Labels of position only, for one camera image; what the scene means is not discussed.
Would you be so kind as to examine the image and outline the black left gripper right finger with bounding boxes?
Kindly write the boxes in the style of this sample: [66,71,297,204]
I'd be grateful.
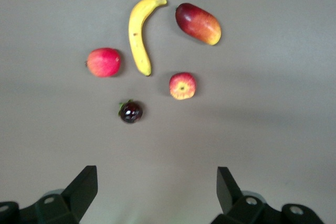
[211,166,326,224]

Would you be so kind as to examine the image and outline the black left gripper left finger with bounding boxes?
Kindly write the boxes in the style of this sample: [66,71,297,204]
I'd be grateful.
[0,165,98,224]

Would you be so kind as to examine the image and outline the small red yellow apple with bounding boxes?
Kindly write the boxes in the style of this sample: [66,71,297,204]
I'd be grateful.
[169,72,197,101]

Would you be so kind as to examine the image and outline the dark purple plum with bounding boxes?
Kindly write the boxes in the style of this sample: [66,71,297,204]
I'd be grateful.
[118,99,144,124]

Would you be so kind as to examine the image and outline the red yellow mango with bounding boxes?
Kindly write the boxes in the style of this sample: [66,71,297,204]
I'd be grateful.
[175,3,222,46]

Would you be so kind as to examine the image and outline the yellow banana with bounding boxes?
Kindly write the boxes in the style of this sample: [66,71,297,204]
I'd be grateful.
[128,0,168,77]

